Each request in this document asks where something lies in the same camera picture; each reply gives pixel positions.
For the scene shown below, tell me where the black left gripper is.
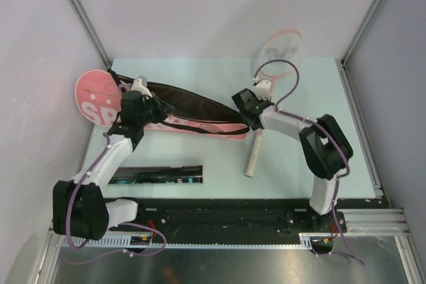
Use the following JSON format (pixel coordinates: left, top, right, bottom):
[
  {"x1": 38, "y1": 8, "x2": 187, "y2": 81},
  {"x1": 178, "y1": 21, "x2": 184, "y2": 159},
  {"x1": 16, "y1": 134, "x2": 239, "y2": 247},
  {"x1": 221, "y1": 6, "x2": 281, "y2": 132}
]
[{"x1": 137, "y1": 91, "x2": 174, "y2": 126}]

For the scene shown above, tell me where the pink racket bag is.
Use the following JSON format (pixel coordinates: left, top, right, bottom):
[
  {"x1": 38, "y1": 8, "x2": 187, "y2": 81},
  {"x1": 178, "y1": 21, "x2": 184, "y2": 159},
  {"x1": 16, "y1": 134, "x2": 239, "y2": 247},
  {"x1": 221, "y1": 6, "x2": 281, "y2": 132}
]
[{"x1": 75, "y1": 69, "x2": 250, "y2": 140}]

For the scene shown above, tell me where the pink badminton racket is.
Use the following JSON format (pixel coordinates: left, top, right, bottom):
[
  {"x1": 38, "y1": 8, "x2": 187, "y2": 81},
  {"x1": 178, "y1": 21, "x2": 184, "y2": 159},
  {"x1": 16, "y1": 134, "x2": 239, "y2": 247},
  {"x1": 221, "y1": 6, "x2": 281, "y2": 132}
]
[{"x1": 244, "y1": 28, "x2": 306, "y2": 178}]

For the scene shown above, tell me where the black shuttlecock tube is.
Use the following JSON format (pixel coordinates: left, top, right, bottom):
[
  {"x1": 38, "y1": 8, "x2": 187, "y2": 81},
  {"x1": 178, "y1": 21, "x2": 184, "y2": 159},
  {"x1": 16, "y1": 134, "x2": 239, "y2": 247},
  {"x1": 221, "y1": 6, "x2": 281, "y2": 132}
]
[{"x1": 109, "y1": 165, "x2": 204, "y2": 185}]

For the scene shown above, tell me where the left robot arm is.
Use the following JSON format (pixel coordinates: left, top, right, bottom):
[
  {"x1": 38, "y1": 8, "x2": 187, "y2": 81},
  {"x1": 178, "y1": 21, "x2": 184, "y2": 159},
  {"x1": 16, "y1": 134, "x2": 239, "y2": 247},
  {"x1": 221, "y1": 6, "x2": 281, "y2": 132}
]
[{"x1": 53, "y1": 90, "x2": 174, "y2": 240}]

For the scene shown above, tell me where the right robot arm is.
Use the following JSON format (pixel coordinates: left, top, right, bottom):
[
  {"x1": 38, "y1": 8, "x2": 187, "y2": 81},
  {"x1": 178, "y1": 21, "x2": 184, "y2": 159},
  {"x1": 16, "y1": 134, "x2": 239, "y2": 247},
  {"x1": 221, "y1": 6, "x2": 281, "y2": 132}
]
[{"x1": 232, "y1": 88, "x2": 353, "y2": 231}]

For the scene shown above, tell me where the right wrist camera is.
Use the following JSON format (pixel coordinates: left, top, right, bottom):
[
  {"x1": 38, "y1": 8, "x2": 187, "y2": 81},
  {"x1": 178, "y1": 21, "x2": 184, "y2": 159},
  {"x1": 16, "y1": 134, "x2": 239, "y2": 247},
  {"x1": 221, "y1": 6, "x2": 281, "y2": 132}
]
[{"x1": 252, "y1": 78, "x2": 272, "y2": 101}]

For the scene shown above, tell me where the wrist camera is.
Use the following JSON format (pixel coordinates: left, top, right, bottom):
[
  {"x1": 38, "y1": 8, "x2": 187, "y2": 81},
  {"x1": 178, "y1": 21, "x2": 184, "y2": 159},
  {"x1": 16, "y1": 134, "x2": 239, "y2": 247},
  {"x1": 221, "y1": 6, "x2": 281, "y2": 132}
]
[
  {"x1": 131, "y1": 76, "x2": 152, "y2": 97},
  {"x1": 252, "y1": 78, "x2": 272, "y2": 101}
]

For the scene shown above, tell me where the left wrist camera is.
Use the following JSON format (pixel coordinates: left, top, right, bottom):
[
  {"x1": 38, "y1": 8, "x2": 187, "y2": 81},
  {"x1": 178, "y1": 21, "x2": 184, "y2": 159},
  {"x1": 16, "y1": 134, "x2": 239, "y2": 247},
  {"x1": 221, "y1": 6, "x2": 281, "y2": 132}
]
[{"x1": 131, "y1": 76, "x2": 152, "y2": 97}]

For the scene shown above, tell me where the right aluminium frame post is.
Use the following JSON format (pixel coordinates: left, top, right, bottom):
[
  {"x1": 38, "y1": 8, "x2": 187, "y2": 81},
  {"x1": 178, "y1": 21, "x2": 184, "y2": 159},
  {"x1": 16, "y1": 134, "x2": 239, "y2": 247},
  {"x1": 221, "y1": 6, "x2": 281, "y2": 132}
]
[{"x1": 341, "y1": 0, "x2": 405, "y2": 64}]

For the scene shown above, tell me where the aluminium frame post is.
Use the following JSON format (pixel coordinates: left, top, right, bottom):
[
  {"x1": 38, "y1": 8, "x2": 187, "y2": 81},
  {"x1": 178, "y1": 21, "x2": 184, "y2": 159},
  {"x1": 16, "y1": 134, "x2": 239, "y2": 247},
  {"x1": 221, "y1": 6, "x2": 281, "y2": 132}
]
[
  {"x1": 68, "y1": 0, "x2": 112, "y2": 67},
  {"x1": 341, "y1": 0, "x2": 405, "y2": 64}
]

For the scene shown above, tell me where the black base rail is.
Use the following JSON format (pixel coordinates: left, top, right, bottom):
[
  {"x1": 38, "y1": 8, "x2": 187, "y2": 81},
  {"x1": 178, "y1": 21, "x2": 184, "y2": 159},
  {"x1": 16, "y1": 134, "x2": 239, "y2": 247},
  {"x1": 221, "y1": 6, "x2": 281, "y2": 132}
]
[{"x1": 114, "y1": 199, "x2": 347, "y2": 246}]

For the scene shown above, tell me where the left aluminium frame post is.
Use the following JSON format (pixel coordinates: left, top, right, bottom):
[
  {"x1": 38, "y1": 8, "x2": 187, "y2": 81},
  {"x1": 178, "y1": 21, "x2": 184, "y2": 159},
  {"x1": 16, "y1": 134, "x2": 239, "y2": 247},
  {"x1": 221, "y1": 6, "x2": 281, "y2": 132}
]
[{"x1": 68, "y1": 0, "x2": 112, "y2": 67}]

